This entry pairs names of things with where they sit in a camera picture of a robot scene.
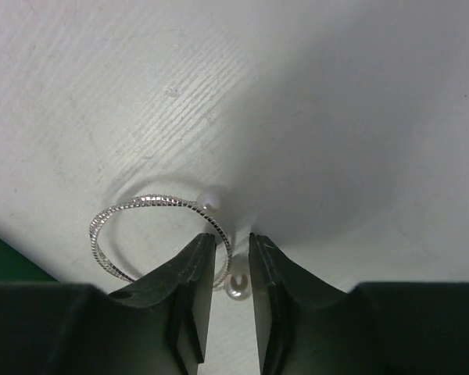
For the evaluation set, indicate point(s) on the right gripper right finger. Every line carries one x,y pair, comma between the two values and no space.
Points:
306,326

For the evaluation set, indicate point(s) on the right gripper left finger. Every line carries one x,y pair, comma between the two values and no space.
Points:
155,325

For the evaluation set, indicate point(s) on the green tray with compartments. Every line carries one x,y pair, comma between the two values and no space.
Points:
15,267

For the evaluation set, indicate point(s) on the silver pearl bangle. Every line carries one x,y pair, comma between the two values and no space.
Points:
158,218

